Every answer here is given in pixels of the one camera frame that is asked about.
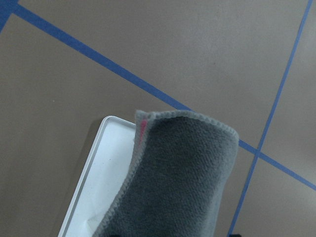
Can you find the dark grey cloth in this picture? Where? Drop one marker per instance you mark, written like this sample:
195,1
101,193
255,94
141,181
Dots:
180,163

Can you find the white rectangular tray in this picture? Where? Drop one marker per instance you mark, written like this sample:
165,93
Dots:
102,177

